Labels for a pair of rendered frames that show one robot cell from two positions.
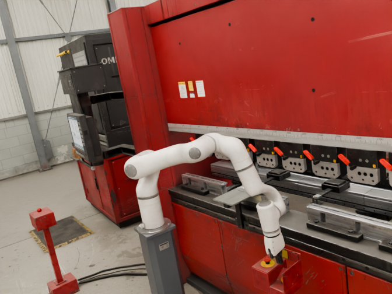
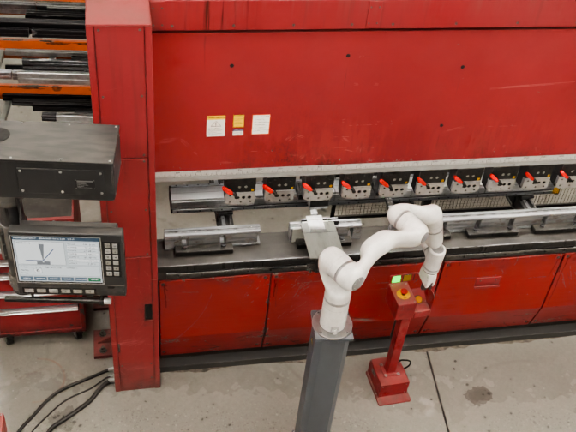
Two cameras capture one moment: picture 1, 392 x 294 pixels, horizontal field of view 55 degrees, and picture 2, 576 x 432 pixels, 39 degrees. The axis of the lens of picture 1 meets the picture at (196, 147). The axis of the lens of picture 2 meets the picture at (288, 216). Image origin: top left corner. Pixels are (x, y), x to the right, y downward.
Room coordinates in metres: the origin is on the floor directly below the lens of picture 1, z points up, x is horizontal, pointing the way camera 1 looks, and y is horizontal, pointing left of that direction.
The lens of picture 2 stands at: (1.30, 2.79, 3.88)
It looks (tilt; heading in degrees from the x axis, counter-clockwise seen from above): 41 degrees down; 290
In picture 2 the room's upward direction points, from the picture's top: 7 degrees clockwise
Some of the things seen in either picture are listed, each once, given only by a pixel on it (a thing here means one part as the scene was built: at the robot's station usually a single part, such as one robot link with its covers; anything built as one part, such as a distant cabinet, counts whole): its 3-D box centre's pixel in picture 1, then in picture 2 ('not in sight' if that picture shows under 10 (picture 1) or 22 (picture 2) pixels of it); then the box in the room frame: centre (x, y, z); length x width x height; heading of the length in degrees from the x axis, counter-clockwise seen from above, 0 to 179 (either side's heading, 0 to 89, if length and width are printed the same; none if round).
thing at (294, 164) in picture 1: (297, 154); (392, 179); (2.00, -0.54, 1.26); 0.15 x 0.09 x 0.17; 35
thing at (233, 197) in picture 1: (237, 195); (321, 239); (2.22, -0.21, 1.00); 0.26 x 0.18 x 0.01; 125
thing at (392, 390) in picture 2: not in sight; (389, 380); (1.70, -0.28, 0.06); 0.25 x 0.20 x 0.12; 129
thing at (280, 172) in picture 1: (270, 177); (309, 198); (2.40, -0.46, 1.01); 0.26 x 0.12 x 0.05; 125
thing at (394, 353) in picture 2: not in sight; (398, 339); (1.72, -0.30, 0.39); 0.05 x 0.05 x 0.54; 39
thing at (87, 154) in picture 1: (84, 135); (70, 255); (2.96, 0.86, 1.42); 0.45 x 0.12 x 0.36; 28
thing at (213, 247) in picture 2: (194, 189); (204, 249); (2.76, 0.06, 0.89); 0.30 x 0.05 x 0.03; 35
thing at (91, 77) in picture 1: (90, 119); (59, 223); (3.04, 0.80, 1.53); 0.51 x 0.25 x 0.85; 28
